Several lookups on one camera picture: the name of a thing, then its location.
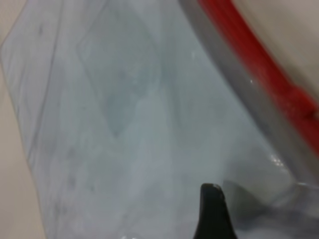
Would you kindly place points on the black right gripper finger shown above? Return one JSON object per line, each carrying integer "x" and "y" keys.
{"x": 214, "y": 219}

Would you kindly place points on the clear zip bag red zipper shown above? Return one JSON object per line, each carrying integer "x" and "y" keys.
{"x": 241, "y": 49}

